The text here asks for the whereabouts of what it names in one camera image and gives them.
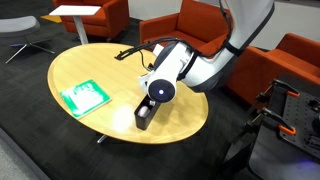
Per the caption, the small white side table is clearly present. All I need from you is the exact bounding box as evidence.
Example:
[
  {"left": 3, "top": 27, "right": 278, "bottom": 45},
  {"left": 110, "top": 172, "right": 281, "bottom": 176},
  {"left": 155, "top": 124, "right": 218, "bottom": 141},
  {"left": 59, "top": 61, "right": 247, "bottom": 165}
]
[{"left": 49, "top": 5, "right": 100, "bottom": 44}]

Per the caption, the orange armchair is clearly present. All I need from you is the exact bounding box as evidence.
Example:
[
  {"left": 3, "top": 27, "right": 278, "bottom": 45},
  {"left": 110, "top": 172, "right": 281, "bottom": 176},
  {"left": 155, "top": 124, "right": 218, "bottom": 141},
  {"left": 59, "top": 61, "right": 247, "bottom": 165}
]
[
  {"left": 139, "top": 0, "right": 233, "bottom": 57},
  {"left": 52, "top": 0, "right": 130, "bottom": 38},
  {"left": 226, "top": 33, "right": 320, "bottom": 104}
]

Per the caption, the oval wooden table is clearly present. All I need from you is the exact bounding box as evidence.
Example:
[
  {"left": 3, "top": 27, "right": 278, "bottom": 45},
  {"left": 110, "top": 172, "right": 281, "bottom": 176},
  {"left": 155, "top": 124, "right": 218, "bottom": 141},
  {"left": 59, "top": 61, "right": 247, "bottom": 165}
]
[{"left": 47, "top": 43, "right": 208, "bottom": 144}]

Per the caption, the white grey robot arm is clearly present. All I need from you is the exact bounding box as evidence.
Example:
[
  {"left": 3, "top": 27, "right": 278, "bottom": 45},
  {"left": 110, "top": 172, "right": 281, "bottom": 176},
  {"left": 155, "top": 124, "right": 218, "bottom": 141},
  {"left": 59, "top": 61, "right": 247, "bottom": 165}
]
[{"left": 138, "top": 0, "right": 274, "bottom": 103}]

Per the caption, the right orange armchair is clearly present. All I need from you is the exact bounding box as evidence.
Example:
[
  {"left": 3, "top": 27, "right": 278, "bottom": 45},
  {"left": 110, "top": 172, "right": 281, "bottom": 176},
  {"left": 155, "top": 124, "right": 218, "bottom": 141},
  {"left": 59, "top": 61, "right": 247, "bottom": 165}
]
[{"left": 226, "top": 33, "right": 320, "bottom": 104}]

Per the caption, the white round object in holder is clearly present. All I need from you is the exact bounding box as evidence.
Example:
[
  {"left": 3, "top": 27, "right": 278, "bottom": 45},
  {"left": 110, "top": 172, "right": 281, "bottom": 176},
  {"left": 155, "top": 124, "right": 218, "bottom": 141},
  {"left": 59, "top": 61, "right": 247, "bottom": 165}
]
[{"left": 138, "top": 106, "right": 150, "bottom": 118}]

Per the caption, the black rectangular utensil holder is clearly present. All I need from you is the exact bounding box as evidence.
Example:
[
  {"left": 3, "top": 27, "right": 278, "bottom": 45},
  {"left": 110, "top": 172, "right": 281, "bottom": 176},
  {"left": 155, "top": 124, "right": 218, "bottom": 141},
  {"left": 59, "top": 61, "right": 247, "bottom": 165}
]
[{"left": 134, "top": 95, "right": 160, "bottom": 130}]

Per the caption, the middle orange armchair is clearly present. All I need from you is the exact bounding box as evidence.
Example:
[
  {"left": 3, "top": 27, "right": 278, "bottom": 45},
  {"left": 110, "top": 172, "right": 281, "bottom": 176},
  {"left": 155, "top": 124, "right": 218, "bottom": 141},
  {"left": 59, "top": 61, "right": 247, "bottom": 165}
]
[{"left": 139, "top": 0, "right": 233, "bottom": 57}]

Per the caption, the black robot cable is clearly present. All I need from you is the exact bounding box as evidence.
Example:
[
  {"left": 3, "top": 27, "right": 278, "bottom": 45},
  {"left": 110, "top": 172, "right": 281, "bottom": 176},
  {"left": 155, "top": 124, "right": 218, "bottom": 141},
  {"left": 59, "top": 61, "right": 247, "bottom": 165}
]
[{"left": 114, "top": 0, "right": 234, "bottom": 73}]

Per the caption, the left orange armchair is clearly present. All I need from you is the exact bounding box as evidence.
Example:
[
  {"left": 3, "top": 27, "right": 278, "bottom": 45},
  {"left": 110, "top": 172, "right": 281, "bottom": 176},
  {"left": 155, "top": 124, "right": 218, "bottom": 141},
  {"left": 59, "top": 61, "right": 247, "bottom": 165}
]
[{"left": 52, "top": 0, "right": 130, "bottom": 38}]

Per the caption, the upper black orange clamp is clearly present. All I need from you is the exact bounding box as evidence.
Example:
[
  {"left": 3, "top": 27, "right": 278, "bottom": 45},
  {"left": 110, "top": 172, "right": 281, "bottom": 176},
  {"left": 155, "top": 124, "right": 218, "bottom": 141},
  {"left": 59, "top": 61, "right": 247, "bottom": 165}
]
[{"left": 256, "top": 79, "right": 300, "bottom": 103}]

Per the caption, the grey lounge chair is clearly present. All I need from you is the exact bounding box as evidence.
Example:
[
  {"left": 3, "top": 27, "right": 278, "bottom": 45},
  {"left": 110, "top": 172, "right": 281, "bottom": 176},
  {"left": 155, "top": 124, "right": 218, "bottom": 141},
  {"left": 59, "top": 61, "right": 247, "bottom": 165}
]
[{"left": 0, "top": 16, "right": 54, "bottom": 64}]

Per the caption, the lower black orange clamp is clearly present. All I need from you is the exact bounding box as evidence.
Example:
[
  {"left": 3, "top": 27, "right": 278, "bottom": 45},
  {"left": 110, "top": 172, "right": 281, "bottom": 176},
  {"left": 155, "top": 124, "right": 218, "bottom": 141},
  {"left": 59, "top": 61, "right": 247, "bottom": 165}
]
[{"left": 243, "top": 107, "right": 296, "bottom": 135}]

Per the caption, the black orange clamp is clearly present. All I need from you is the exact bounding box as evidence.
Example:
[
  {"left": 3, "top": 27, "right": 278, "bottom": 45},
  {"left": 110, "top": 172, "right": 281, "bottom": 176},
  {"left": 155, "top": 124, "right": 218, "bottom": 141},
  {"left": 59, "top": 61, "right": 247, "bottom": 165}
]
[
  {"left": 243, "top": 107, "right": 296, "bottom": 135},
  {"left": 256, "top": 79, "right": 300, "bottom": 103}
]

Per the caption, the green and white book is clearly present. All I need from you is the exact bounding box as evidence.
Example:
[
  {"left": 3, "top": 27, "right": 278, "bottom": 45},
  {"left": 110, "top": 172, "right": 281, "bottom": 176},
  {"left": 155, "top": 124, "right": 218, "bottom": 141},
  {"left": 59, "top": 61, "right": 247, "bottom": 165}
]
[{"left": 60, "top": 79, "right": 112, "bottom": 119}]

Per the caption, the black perforated mounting board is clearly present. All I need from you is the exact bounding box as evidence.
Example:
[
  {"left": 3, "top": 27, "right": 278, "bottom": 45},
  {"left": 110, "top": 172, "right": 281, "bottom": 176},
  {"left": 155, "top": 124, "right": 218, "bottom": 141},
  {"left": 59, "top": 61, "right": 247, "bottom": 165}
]
[{"left": 279, "top": 92, "right": 320, "bottom": 159}]

